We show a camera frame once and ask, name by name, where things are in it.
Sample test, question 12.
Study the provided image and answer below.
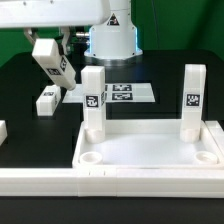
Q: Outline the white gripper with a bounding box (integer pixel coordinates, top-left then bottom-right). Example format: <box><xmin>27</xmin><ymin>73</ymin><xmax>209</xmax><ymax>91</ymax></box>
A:
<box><xmin>0</xmin><ymin>0</ymin><xmax>110</xmax><ymax>55</ymax></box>

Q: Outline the white desk top tray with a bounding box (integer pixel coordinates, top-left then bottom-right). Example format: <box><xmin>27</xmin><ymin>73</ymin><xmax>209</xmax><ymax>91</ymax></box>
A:
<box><xmin>72</xmin><ymin>119</ymin><xmax>224</xmax><ymax>169</ymax></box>

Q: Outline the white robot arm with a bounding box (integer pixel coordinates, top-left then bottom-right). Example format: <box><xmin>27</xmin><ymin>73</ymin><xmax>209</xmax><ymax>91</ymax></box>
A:
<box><xmin>0</xmin><ymin>0</ymin><xmax>142</xmax><ymax>64</ymax></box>

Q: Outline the white block left edge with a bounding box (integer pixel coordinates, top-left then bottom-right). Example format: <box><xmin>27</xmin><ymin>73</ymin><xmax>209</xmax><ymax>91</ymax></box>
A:
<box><xmin>0</xmin><ymin>120</ymin><xmax>7</xmax><ymax>146</ymax></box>

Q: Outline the black cable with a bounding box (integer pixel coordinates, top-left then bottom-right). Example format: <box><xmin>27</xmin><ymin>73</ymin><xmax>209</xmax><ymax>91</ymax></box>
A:
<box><xmin>33</xmin><ymin>29</ymin><xmax>91</xmax><ymax>54</ymax></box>

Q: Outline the white marker base plate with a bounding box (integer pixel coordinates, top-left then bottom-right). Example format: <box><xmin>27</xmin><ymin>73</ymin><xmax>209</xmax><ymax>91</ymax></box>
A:
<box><xmin>63</xmin><ymin>83</ymin><xmax>155</xmax><ymax>103</ymax></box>

